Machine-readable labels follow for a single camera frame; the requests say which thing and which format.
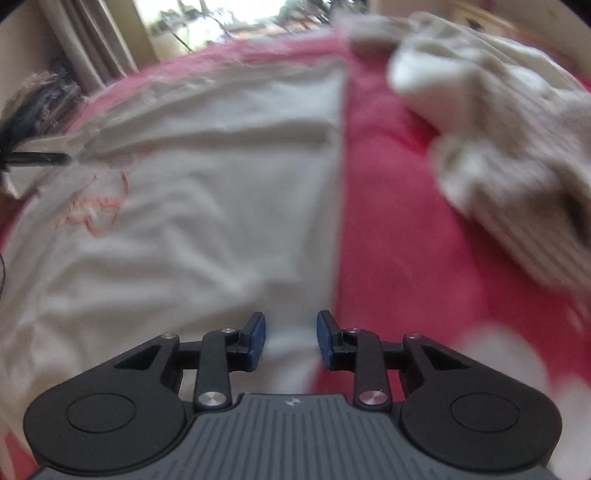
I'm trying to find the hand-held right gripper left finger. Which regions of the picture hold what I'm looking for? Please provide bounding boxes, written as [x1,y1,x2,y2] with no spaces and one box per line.
[113,311,267,411]

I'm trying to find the beige curtain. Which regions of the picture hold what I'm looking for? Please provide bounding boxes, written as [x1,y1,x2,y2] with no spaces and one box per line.
[44,0,141,90]

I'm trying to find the pink floral blanket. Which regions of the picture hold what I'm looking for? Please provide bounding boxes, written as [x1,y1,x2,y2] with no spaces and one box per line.
[0,32,591,480]

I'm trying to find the cream cabinet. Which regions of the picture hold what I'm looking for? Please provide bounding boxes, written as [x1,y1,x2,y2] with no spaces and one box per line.
[450,0,515,35]

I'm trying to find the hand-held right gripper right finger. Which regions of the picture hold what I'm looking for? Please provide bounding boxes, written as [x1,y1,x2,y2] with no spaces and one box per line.
[316,310,462,411]

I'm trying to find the white garment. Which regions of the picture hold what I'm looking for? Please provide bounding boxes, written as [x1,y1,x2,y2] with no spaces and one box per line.
[0,60,347,416]

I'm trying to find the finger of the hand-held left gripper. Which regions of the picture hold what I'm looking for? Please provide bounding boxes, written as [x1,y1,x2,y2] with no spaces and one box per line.
[0,151,74,168]

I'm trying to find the bright window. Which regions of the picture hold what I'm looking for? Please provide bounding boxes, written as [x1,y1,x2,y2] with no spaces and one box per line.
[134,0,333,51]

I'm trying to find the beige knit sweater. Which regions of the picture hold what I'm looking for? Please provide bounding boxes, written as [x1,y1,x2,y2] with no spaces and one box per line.
[388,11,591,301]

